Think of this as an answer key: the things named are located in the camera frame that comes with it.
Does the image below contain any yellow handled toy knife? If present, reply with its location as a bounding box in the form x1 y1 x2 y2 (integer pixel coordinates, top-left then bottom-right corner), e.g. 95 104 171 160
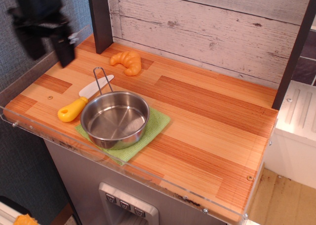
57 75 114 122

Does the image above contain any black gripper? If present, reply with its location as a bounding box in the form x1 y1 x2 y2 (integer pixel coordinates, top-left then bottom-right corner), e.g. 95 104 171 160
8 0 75 67

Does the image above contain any dark right shelf post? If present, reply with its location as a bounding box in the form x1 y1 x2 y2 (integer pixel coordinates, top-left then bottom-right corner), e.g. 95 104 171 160
272 0 316 110

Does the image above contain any dark left shelf post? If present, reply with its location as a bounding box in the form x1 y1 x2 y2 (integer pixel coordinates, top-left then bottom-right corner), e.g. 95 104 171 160
89 0 113 54

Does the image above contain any dark shelf post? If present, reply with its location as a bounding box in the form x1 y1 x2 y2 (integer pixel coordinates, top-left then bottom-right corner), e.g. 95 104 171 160
89 0 113 54
272 0 316 110

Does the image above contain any green cloth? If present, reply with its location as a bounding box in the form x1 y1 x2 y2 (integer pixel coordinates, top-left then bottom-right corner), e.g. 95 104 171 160
89 108 170 166

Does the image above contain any orange toy croissant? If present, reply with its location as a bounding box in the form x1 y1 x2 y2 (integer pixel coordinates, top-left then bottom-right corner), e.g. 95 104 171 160
110 51 142 76

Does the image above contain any white toy sink unit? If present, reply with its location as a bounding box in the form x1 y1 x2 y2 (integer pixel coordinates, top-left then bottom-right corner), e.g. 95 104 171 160
264 81 316 188

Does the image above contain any stainless steel pot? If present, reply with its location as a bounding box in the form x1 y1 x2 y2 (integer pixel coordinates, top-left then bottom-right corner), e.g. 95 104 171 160
80 67 151 150

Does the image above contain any clear acrylic guard rail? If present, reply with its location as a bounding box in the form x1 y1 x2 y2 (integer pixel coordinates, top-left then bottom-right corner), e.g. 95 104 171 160
4 37 277 225

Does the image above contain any orange object bottom left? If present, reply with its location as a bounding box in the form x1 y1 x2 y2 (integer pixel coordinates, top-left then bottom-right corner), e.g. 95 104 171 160
13 214 38 225

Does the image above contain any grey toy fridge cabinet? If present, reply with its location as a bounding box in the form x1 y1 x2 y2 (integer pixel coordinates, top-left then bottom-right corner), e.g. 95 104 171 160
44 140 223 225

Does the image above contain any silver dispenser button panel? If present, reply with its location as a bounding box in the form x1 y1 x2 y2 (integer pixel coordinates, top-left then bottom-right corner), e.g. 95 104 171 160
99 182 159 225

